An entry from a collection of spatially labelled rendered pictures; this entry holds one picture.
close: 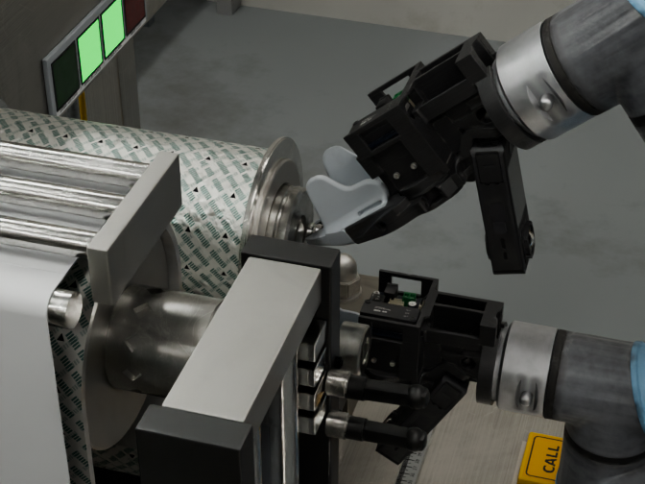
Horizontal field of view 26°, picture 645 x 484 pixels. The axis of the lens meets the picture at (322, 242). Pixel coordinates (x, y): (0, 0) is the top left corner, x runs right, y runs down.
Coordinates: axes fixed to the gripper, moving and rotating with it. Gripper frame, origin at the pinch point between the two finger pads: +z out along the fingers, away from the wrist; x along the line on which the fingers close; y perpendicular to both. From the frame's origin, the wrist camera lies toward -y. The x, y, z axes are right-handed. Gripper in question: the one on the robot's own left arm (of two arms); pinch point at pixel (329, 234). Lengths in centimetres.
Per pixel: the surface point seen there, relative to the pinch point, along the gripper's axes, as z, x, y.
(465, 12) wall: 107, -287, -63
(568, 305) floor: 74, -163, -100
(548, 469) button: 6.5, -12.6, -36.0
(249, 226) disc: -0.4, 7.8, 6.4
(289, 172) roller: -0.3, -0.8, 5.8
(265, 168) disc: -2.0, 3.9, 8.3
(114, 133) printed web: 8.4, 1.4, 16.3
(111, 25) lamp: 31, -40, 19
